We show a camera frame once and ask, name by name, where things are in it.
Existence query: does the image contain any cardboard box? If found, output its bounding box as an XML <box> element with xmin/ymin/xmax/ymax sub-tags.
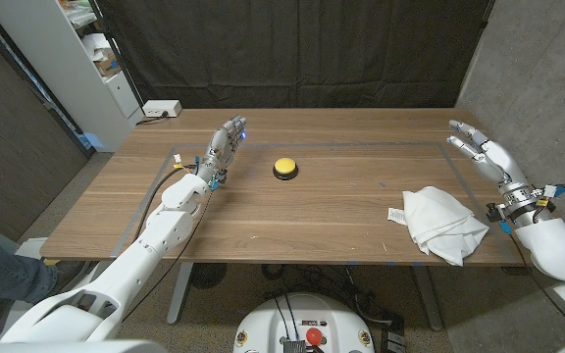
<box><xmin>96</xmin><ymin>48</ymin><xmax>123</xmax><ymax>78</ymax></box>

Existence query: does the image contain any white power strip box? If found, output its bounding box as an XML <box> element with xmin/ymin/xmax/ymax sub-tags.
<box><xmin>141</xmin><ymin>99</ymin><xmax>183</xmax><ymax>119</ymax></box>

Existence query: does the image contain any grey metal table leg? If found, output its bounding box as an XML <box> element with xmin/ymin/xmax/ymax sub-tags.
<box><xmin>166</xmin><ymin>262</ymin><xmax>194</xmax><ymax>326</ymax></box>
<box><xmin>409</xmin><ymin>266</ymin><xmax>444</xmax><ymax>332</ymax></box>

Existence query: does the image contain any black power brick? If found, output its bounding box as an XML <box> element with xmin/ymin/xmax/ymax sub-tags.
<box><xmin>380</xmin><ymin>327</ymin><xmax>407</xmax><ymax>353</ymax></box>

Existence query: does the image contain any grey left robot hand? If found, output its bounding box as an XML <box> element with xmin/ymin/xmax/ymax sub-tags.
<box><xmin>196</xmin><ymin>115</ymin><xmax>248</xmax><ymax>191</ymax></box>

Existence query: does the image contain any white shelf cabinet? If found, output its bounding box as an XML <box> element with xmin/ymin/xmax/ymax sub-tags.
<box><xmin>0</xmin><ymin>0</ymin><xmax>145</xmax><ymax>153</ymax></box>

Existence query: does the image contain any yellow push button black base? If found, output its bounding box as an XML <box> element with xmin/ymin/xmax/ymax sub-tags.
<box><xmin>272</xmin><ymin>157</ymin><xmax>300</xmax><ymax>181</ymax></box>

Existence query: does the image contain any black curtain backdrop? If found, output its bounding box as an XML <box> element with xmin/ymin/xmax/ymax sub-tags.
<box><xmin>94</xmin><ymin>0</ymin><xmax>495</xmax><ymax>110</ymax></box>

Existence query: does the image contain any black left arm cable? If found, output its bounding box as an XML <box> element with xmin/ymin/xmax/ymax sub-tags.
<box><xmin>134</xmin><ymin>164</ymin><xmax>200</xmax><ymax>241</ymax></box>

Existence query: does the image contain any white cloth napkin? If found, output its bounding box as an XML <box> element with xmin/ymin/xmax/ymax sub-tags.
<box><xmin>387</xmin><ymin>185</ymin><xmax>490</xmax><ymax>268</ymax></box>

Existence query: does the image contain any dark wooden door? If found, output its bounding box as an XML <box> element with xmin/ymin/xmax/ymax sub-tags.
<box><xmin>0</xmin><ymin>9</ymin><xmax>90</xmax><ymax>241</ymax></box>

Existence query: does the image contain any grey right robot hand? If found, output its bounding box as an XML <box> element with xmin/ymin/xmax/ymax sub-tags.
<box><xmin>446</xmin><ymin>120</ymin><xmax>558</xmax><ymax>229</ymax></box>

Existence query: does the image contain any black round floor fan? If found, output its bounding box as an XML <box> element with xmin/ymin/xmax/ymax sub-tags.
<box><xmin>188</xmin><ymin>263</ymin><xmax>229</xmax><ymax>289</ymax></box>

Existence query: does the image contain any white robot torso base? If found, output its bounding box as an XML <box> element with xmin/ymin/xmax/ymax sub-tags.
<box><xmin>232</xmin><ymin>292</ymin><xmax>376</xmax><ymax>353</ymax></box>

